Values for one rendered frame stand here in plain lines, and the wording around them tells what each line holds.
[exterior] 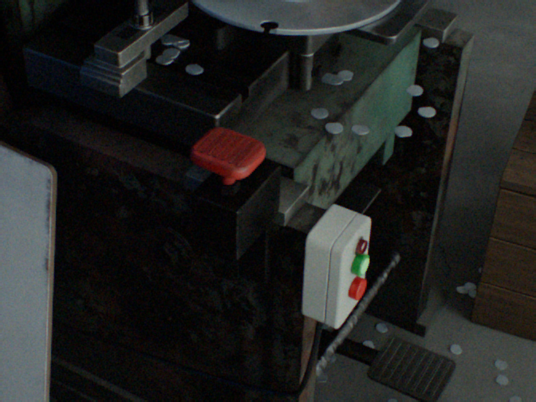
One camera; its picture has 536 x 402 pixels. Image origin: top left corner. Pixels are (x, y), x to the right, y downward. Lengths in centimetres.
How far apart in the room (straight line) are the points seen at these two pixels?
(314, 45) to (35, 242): 46
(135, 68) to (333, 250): 33
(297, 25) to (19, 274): 54
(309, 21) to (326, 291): 32
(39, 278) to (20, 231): 7
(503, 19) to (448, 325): 120
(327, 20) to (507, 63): 151
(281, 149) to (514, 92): 142
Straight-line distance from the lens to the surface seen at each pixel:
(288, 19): 123
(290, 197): 117
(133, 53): 124
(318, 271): 117
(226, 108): 120
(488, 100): 254
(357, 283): 120
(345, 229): 115
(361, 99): 135
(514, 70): 268
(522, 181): 172
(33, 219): 138
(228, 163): 103
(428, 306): 192
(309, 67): 132
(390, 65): 142
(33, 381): 154
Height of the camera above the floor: 139
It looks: 40 degrees down
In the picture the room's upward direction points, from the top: 2 degrees clockwise
